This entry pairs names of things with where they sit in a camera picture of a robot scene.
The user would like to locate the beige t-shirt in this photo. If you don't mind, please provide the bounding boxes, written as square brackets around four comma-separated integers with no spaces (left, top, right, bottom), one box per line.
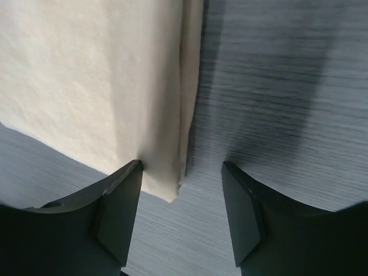
[1,1,204,202]

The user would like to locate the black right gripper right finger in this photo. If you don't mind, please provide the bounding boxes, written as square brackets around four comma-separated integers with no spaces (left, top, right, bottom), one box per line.
[221,161,367,275]

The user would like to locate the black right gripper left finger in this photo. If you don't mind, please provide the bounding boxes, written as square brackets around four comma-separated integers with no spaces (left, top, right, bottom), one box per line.
[1,160,143,275]

